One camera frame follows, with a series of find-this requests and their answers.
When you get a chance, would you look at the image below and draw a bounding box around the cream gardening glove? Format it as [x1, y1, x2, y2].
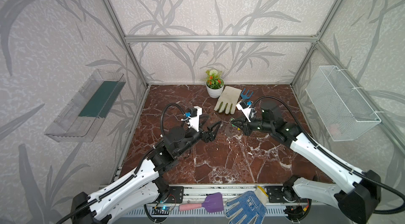
[214, 86, 242, 115]

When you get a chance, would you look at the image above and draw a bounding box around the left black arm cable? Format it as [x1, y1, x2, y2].
[55, 103, 190, 224]

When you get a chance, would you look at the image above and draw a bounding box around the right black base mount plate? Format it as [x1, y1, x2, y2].
[264, 186, 298, 203]

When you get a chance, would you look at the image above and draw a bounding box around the blue dotted work glove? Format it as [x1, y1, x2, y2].
[225, 187, 268, 224]

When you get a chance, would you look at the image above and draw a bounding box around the white wire mesh basket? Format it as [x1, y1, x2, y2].
[306, 66, 381, 142]

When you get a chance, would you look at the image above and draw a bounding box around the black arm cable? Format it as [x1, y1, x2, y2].
[249, 95, 405, 215]
[55, 103, 190, 224]

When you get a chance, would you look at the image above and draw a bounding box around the purple scoop pink handle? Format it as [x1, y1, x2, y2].
[179, 192, 224, 213]

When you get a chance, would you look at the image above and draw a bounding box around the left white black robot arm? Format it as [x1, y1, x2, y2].
[69, 117, 222, 224]

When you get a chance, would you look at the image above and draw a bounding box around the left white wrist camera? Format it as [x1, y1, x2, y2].
[184, 106, 202, 132]

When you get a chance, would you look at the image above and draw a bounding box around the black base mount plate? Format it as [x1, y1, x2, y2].
[264, 186, 298, 203]
[157, 186, 185, 204]

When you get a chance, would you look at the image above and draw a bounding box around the aluminium frame rail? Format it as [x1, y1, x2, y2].
[124, 35, 317, 43]

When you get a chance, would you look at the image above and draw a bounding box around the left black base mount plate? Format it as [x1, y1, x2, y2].
[157, 186, 185, 204]

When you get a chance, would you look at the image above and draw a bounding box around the blue hand rake wooden handle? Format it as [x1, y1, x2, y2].
[240, 89, 254, 100]

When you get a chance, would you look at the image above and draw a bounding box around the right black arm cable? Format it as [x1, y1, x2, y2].
[249, 95, 405, 215]

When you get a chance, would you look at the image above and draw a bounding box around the white pot with plant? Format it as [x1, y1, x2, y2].
[205, 69, 225, 98]

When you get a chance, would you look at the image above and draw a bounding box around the clear plastic wall shelf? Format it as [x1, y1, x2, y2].
[44, 69, 126, 143]

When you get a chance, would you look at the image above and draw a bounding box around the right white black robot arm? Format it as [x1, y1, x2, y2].
[232, 100, 381, 224]

